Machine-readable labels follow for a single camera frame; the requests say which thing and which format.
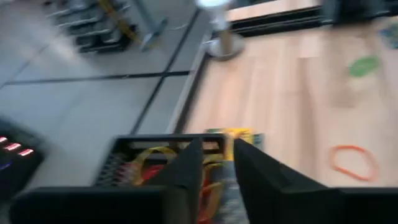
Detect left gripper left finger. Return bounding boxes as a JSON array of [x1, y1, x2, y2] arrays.
[[9, 138, 203, 224]]

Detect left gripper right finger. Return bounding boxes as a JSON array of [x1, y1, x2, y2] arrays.
[[233, 138, 398, 224]]

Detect red rubber band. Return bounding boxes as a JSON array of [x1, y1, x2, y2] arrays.
[[136, 163, 167, 184]]

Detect yellow rubber band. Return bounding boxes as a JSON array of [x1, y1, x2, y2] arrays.
[[201, 154, 225, 187], [132, 145, 178, 187]]

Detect orange rubber band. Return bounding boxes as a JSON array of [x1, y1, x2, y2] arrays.
[[328, 144, 381, 182], [198, 179, 224, 224]]

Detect yellow green crayon box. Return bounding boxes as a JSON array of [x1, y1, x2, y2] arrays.
[[379, 24, 398, 50], [204, 126, 266, 162]]

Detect grey storage rack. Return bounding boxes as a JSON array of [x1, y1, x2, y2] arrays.
[[46, 0, 139, 54]]

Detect green coil wrist keychain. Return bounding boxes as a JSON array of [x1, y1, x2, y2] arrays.
[[347, 55, 381, 78]]

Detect yellow hanging cable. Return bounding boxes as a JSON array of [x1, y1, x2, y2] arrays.
[[98, 0, 141, 44]]

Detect black aluminium table frame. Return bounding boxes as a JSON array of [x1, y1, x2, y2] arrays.
[[174, 6, 398, 135]]

